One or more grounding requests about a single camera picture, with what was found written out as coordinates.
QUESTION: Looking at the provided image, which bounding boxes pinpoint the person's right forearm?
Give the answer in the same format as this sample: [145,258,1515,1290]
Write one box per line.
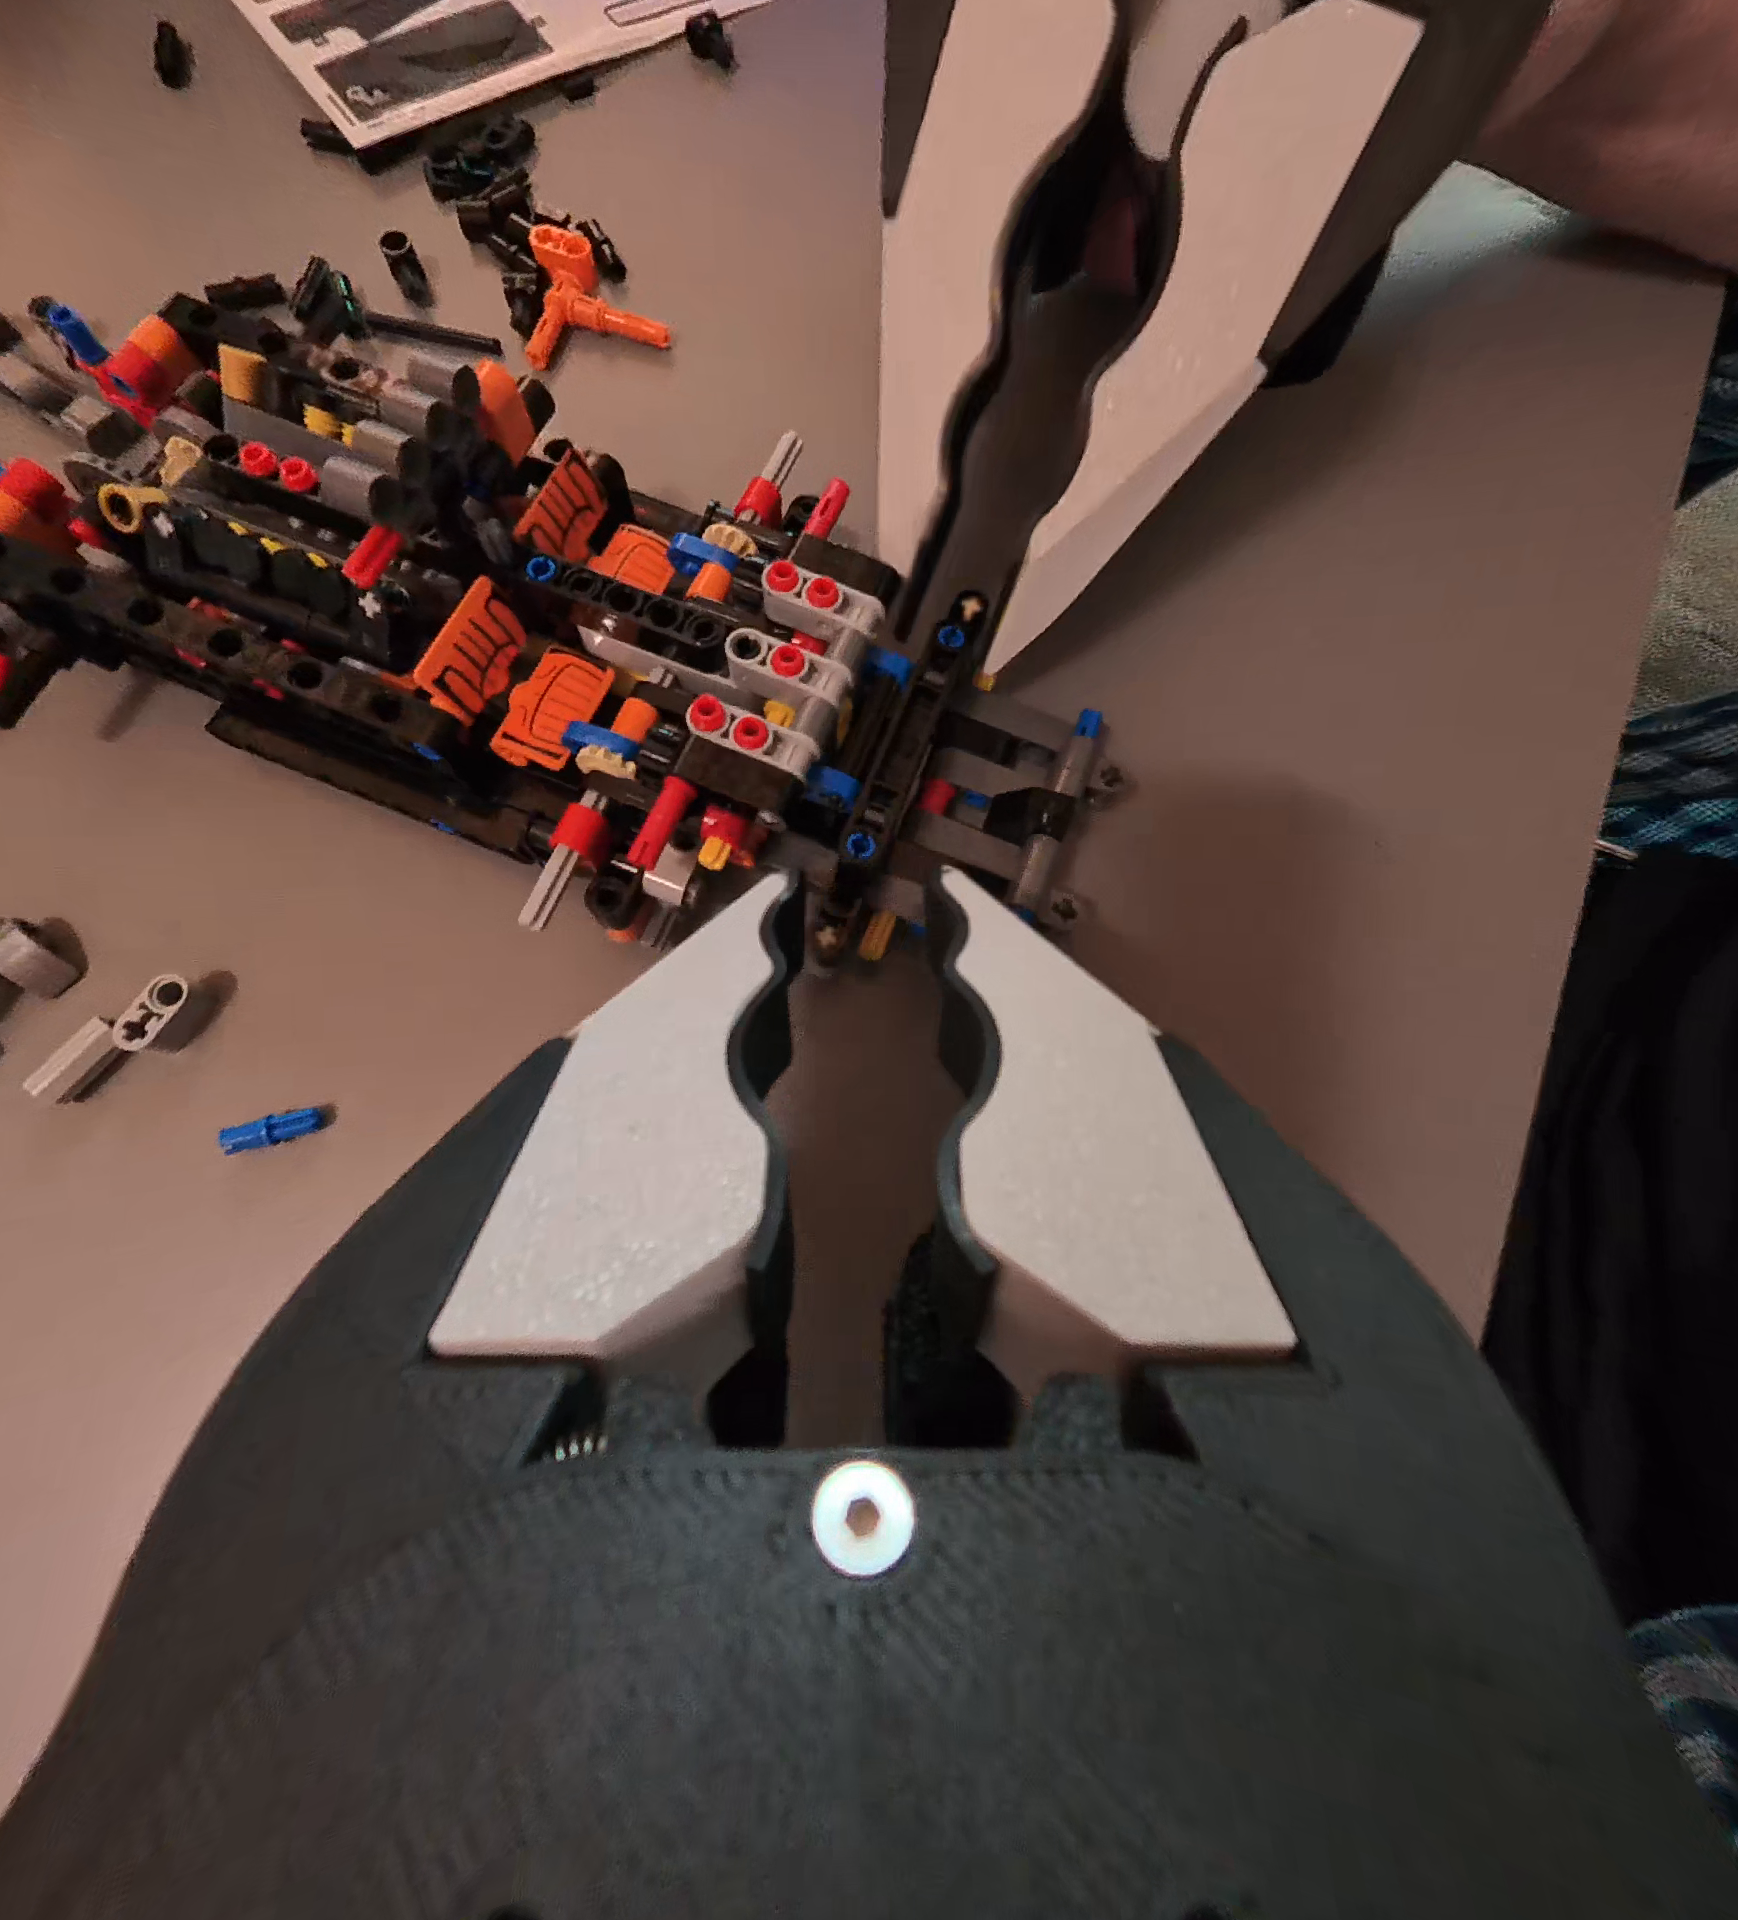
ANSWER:
[1469,0,1738,285]

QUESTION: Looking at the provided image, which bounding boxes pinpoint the white sticker sheet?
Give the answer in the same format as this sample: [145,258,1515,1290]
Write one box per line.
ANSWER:
[230,0,776,151]

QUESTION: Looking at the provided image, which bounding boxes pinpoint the person's plaid shirt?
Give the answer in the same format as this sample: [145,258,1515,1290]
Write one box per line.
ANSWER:
[1601,275,1738,1920]

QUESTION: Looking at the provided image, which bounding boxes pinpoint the pile of black lego connectors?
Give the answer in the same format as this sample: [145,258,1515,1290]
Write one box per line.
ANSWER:
[200,108,629,343]

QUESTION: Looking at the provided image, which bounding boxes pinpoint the long black lego axle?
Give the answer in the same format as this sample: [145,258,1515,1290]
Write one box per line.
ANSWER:
[358,306,507,355]

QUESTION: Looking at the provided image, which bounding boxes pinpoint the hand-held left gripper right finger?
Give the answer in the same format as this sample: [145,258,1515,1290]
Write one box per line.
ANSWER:
[931,866,1301,1375]

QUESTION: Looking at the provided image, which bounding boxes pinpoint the person's dark trousers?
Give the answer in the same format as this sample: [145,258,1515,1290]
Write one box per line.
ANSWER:
[1482,847,1738,1630]

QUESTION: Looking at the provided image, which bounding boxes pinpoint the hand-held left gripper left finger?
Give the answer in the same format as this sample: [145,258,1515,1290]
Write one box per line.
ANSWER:
[427,870,800,1369]

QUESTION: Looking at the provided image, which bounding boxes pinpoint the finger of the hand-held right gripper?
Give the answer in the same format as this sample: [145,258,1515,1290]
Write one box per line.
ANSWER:
[878,0,1126,634]
[986,0,1544,681]

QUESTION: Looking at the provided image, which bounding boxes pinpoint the orange lego axle connector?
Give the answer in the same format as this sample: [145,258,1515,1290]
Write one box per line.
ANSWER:
[520,283,676,369]

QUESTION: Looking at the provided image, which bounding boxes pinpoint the partly built lego car chassis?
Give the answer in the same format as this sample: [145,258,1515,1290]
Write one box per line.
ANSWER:
[0,292,1133,955]

